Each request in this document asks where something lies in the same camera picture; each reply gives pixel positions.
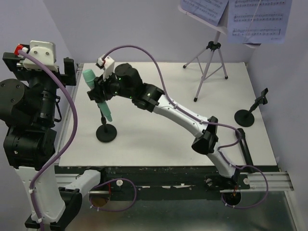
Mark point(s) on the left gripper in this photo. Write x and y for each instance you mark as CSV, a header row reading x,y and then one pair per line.
x,y
16,64

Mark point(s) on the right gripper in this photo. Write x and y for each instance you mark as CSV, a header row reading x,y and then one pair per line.
x,y
100,85

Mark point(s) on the green microphone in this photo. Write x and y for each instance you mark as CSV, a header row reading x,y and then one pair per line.
x,y
96,94

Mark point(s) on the black mic stand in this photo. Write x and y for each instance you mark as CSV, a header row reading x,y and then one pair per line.
x,y
105,132
245,118

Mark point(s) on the black microphone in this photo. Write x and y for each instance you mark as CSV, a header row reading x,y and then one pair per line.
x,y
244,148

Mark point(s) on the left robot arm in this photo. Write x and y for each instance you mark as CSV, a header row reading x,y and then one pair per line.
x,y
28,103

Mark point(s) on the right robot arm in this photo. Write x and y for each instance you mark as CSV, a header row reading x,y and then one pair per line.
x,y
125,81

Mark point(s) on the white music stand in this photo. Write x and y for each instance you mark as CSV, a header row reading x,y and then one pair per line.
x,y
213,47

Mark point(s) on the right sheet music page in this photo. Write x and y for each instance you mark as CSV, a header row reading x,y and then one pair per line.
x,y
258,21

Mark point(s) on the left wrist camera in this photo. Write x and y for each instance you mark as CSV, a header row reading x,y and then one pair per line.
x,y
43,51

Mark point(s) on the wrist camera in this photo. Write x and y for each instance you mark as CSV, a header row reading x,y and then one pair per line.
x,y
43,51
106,65

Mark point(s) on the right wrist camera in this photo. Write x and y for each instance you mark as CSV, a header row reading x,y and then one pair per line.
x,y
106,65

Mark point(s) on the black mounting rail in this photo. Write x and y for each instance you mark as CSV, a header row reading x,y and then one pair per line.
x,y
166,183

